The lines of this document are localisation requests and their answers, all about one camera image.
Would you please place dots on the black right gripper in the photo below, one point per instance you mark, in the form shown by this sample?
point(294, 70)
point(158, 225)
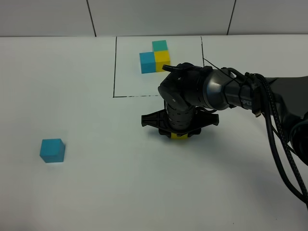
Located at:
point(169, 121)

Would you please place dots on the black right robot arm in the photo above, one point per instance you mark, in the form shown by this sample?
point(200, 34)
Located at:
point(191, 94)

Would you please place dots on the template blue block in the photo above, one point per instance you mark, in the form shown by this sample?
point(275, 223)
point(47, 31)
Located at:
point(147, 61)

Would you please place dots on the template yellow block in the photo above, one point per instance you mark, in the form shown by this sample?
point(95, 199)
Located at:
point(161, 58)

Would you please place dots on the template green block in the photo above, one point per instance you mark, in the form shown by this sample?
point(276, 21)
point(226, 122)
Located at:
point(160, 45)

